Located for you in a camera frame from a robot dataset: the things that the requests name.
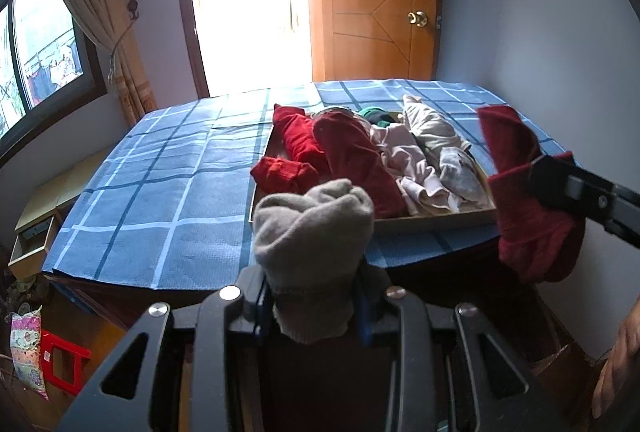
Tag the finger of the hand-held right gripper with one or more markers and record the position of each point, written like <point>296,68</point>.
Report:
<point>575,192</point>

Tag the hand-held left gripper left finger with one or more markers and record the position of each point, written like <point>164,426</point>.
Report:
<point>250,307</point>

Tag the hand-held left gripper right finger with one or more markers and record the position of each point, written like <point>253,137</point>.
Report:
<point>375,307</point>

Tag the grey-white sock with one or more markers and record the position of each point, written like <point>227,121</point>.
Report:
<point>310,232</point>

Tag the shallow wooden tray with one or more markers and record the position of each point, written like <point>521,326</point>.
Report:
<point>435,221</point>

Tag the light grey underwear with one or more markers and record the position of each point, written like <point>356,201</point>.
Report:
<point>462,171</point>

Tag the white cloth pile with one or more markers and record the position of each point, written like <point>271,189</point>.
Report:
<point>405,161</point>

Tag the dark red underwear grey waistband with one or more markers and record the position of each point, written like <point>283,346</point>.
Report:
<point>350,151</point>

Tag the green and black underwear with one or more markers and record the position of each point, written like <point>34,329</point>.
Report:
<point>375,114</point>

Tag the person's right forearm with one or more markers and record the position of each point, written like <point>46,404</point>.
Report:
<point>622,362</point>

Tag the blue checked tablecloth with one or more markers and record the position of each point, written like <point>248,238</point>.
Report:
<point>165,192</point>

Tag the red plastic stool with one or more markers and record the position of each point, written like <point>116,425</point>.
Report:
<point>62,357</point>

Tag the floral pillow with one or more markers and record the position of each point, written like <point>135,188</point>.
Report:
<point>27,352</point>

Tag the small light wooden cabinet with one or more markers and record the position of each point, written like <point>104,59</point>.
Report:
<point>45,207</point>

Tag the brass door knob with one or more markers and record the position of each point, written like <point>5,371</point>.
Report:
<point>417,18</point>

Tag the window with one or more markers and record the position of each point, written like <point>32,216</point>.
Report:
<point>45,51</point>

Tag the tan curtain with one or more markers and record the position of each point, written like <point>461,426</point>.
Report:
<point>100,11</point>

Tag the brown doorway frame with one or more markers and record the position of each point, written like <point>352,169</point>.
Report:
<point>192,11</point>

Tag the black wall hook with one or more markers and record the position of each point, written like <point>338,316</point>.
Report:
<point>132,7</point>

